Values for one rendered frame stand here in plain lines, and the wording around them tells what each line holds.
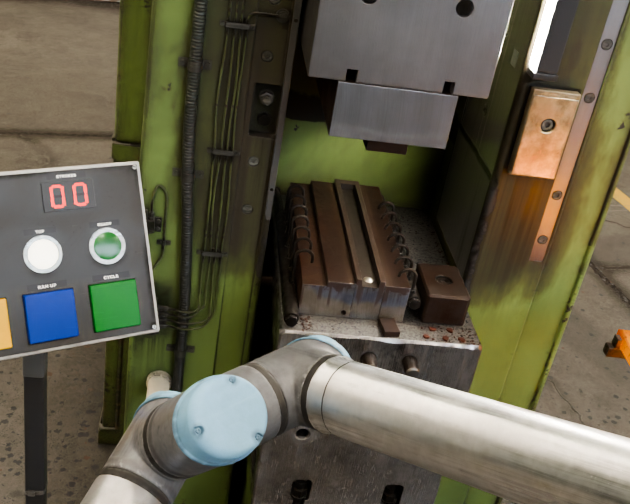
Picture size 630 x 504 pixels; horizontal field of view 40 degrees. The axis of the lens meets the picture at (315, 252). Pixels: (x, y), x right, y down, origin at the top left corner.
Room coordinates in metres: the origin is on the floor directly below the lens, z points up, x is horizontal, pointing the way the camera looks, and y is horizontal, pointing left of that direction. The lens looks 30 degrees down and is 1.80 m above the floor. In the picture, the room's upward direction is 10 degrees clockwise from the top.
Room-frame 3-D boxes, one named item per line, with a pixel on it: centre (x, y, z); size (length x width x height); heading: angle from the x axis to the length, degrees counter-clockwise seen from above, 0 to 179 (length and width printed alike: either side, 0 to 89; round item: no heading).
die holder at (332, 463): (1.57, -0.10, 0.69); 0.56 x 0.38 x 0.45; 10
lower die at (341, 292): (1.55, -0.05, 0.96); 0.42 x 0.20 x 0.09; 10
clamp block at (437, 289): (1.43, -0.25, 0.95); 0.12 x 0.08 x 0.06; 10
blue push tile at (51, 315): (1.06, 0.38, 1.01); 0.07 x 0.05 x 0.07; 125
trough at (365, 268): (1.55, -0.08, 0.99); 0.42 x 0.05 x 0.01; 10
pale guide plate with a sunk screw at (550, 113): (1.52, -0.38, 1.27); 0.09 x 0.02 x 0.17; 100
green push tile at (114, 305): (1.12, 0.30, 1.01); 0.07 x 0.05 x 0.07; 125
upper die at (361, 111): (1.55, -0.05, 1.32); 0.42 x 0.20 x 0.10; 10
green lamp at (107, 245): (1.16, 0.32, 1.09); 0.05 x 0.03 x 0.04; 100
